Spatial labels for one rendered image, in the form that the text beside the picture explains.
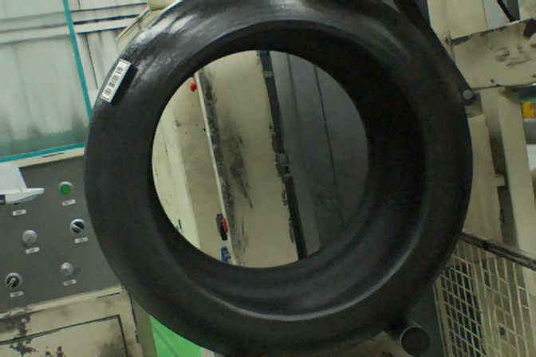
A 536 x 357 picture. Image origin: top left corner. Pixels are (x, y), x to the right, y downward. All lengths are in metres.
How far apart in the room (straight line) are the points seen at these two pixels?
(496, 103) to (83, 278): 1.08
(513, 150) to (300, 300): 0.53
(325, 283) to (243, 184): 0.25
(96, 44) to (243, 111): 8.96
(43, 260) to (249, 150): 0.69
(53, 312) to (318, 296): 0.75
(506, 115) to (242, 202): 0.56
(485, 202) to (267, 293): 0.47
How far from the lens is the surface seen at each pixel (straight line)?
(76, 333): 1.76
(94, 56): 10.21
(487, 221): 1.40
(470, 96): 1.37
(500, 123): 1.42
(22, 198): 1.06
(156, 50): 0.94
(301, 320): 0.99
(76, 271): 1.77
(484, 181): 1.39
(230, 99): 1.31
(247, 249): 1.34
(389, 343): 1.32
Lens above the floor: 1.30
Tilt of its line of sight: 6 degrees down
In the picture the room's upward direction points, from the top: 11 degrees counter-clockwise
